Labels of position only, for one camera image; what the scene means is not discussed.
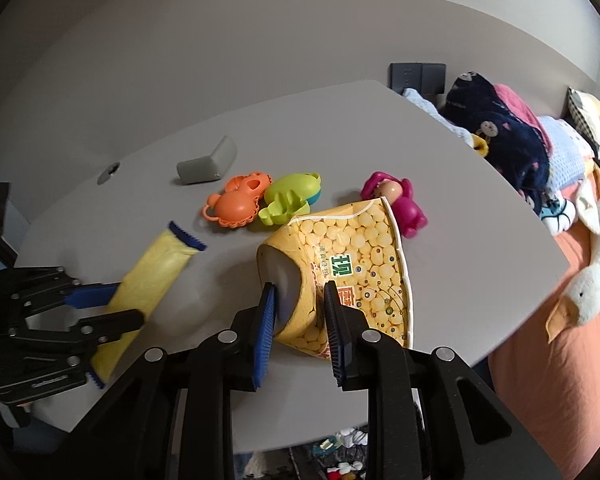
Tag grey table grommet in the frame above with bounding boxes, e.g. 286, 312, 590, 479
97, 161, 122, 185

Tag green and blue plastic toy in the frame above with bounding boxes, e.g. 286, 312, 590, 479
257, 172, 323, 227

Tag dark wall socket panel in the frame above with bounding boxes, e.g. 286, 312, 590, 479
390, 62, 447, 95

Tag checked pillow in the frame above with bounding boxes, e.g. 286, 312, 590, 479
566, 86, 600, 158

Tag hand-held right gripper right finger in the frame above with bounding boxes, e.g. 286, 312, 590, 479
322, 280, 566, 480

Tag pink cloth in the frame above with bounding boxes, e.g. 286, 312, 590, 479
494, 83, 551, 153

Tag orange plastic toy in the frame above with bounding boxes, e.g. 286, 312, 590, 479
202, 172, 273, 229

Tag cartoon printed cloth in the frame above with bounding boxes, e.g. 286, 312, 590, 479
525, 187, 578, 235

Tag grey box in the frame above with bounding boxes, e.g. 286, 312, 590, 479
176, 135, 238, 185

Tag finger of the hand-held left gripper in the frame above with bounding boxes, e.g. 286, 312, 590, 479
7, 267, 122, 318
7, 309, 145, 357

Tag orange bedsheet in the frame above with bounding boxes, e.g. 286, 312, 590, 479
487, 165, 600, 461

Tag light blue cloth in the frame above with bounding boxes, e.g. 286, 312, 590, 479
402, 88, 473, 148

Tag navy printed blanket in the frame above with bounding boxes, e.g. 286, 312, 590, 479
442, 72, 551, 211

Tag white goose plush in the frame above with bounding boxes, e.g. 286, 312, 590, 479
546, 192, 600, 345

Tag yellow packet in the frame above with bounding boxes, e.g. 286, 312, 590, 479
87, 220, 208, 391

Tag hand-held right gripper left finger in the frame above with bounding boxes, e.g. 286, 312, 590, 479
65, 282, 278, 480

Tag white quilted blanket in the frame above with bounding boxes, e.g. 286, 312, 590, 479
537, 116, 596, 196

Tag pink doll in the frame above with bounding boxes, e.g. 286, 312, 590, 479
360, 171, 429, 238

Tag yellow paper noodle cup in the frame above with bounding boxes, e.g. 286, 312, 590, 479
256, 199, 412, 361

